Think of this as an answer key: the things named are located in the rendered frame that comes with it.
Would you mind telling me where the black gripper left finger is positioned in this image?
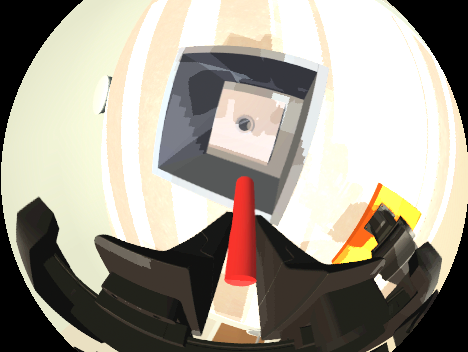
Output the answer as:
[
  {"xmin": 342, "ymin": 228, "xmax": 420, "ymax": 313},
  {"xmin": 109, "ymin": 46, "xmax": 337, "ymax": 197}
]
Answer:
[{"xmin": 94, "ymin": 211, "xmax": 234, "ymax": 337}]

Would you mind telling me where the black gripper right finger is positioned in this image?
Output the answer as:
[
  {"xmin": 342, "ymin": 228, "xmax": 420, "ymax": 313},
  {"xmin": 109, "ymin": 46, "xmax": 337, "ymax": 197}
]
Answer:
[{"xmin": 255, "ymin": 215, "xmax": 386, "ymax": 341}]

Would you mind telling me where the red peg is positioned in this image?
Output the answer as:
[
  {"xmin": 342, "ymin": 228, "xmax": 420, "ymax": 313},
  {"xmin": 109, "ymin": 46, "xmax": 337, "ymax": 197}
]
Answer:
[{"xmin": 225, "ymin": 177, "xmax": 257, "ymax": 286}]

